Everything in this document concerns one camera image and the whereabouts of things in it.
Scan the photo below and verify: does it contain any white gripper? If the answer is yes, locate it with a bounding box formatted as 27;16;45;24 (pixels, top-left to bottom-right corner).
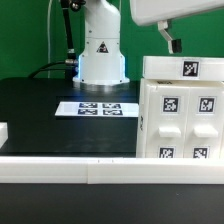
130;0;224;54

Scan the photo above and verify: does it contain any small white box part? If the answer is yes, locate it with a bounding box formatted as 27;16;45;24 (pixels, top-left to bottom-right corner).
143;56;224;81

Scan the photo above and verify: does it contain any white cabinet door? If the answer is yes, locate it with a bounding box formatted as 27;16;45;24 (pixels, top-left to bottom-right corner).
183;82;224;159
145;82;189;158

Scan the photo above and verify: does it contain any white cabinet body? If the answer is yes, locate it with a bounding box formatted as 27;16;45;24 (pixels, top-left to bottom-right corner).
136;79;221;158

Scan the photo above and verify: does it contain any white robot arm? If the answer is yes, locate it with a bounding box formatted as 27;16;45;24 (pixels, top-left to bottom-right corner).
60;0;224;88

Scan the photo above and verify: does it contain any white flat marker board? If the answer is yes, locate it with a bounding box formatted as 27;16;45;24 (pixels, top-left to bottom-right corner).
55;101;139;117

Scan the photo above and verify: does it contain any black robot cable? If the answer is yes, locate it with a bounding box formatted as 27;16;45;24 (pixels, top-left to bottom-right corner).
27;0;81;80

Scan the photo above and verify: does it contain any white thin cable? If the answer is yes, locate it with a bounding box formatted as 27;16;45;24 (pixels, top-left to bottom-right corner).
47;0;54;80

